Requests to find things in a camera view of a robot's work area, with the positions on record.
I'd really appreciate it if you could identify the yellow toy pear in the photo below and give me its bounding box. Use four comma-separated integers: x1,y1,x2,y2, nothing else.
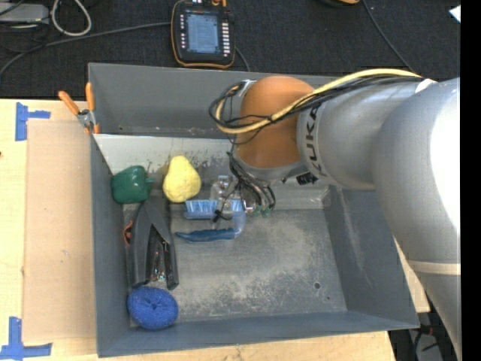
162,155,202,204

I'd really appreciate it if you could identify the blue and clear scrub brush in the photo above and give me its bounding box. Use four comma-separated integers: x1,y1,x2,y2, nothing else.
174,199,248,244

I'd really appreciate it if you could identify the grey metal bin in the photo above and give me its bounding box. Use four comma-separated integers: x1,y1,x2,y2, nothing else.
86,62,421,359

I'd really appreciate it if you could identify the green toy bell pepper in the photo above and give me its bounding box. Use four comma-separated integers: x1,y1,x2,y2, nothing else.
110,165,156,205

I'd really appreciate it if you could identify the black stapler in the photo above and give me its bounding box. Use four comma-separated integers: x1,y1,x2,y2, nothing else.
125,197,180,291

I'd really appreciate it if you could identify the blue round scouring pad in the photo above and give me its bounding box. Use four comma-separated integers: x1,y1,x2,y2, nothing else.
126,285,180,331

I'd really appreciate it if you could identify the brown cardboard board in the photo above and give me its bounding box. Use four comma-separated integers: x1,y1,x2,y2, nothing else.
21,118,97,344

